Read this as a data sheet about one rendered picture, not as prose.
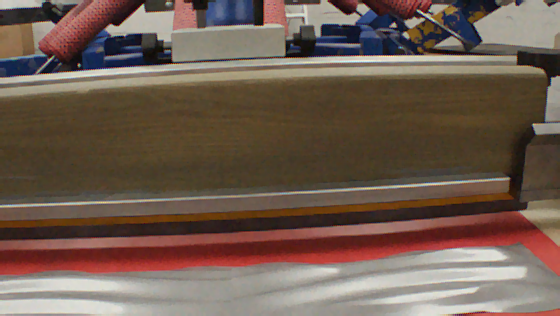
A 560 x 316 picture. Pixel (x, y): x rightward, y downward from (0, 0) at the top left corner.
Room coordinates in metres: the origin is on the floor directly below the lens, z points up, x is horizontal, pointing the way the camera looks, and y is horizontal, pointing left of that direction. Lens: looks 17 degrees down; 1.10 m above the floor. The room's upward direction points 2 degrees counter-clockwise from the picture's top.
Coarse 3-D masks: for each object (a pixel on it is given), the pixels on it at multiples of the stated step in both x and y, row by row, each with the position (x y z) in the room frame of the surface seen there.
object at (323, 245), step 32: (384, 224) 0.32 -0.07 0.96; (416, 224) 0.31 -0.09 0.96; (448, 224) 0.31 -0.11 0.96; (480, 224) 0.31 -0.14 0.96; (512, 224) 0.30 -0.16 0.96; (256, 256) 0.28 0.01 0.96; (288, 256) 0.28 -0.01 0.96; (320, 256) 0.27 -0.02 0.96; (352, 256) 0.27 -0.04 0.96; (384, 256) 0.27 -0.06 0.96; (544, 256) 0.25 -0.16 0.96
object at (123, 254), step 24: (0, 240) 0.30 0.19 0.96; (24, 240) 0.30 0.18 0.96; (48, 240) 0.30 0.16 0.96; (72, 240) 0.30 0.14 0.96; (96, 240) 0.30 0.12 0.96; (120, 240) 0.30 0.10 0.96; (144, 240) 0.30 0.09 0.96; (168, 240) 0.30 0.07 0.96; (192, 240) 0.30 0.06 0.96; (216, 240) 0.30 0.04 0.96; (0, 264) 0.27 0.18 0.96; (24, 264) 0.27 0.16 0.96; (48, 264) 0.27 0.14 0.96; (72, 264) 0.27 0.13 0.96; (96, 264) 0.27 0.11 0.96; (120, 264) 0.27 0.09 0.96; (144, 264) 0.27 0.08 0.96; (168, 264) 0.27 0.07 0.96; (192, 264) 0.27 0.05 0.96; (216, 264) 0.27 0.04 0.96
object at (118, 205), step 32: (160, 192) 0.28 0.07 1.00; (192, 192) 0.28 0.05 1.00; (224, 192) 0.28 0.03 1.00; (256, 192) 0.28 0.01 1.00; (288, 192) 0.28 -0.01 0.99; (320, 192) 0.28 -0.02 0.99; (352, 192) 0.28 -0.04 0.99; (384, 192) 0.28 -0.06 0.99; (416, 192) 0.28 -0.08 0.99; (448, 192) 0.28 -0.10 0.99; (480, 192) 0.28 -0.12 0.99
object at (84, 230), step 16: (400, 208) 0.30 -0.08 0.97; (416, 208) 0.30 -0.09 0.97; (432, 208) 0.31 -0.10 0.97; (448, 208) 0.31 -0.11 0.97; (464, 208) 0.31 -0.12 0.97; (480, 208) 0.31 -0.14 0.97; (496, 208) 0.31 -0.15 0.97; (512, 208) 0.31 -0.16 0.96; (96, 224) 0.29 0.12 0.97; (112, 224) 0.29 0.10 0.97; (128, 224) 0.29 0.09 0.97; (144, 224) 0.29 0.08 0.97; (160, 224) 0.29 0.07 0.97; (176, 224) 0.29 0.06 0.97; (192, 224) 0.30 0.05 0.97; (208, 224) 0.30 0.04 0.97; (224, 224) 0.30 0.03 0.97; (240, 224) 0.30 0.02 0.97; (256, 224) 0.30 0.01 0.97; (272, 224) 0.30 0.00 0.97; (288, 224) 0.30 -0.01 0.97; (304, 224) 0.30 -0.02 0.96; (320, 224) 0.30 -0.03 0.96; (336, 224) 0.30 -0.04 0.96; (352, 224) 0.30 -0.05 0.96
